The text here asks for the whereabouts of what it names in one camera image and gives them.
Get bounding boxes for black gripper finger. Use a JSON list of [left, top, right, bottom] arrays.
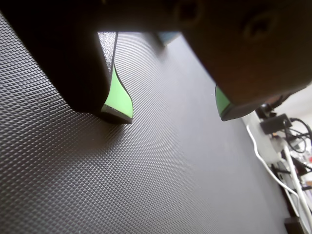
[[179, 0, 312, 122], [0, 0, 135, 125]]

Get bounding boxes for small black adapter box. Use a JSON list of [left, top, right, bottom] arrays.
[[259, 113, 293, 135]]

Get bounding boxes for black textured table mat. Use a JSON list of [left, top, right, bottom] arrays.
[[0, 12, 297, 234]]

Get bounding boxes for tangled black cables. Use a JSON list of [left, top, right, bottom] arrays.
[[284, 118, 312, 154]]

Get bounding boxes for thin white cable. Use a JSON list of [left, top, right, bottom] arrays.
[[246, 124, 302, 217]]

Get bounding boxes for thick white cable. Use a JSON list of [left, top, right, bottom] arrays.
[[282, 142, 312, 230]]

